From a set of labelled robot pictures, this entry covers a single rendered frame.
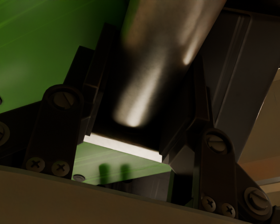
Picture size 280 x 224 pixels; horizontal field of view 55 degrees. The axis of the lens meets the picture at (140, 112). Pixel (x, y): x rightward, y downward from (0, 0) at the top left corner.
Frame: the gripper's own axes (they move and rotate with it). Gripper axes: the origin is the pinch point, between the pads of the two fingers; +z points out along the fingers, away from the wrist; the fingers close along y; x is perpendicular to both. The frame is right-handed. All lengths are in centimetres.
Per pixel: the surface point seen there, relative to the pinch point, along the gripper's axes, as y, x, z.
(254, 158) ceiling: 306, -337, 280
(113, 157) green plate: 0.6, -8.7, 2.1
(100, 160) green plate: -0.1, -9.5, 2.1
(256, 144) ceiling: 320, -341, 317
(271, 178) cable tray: 183, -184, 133
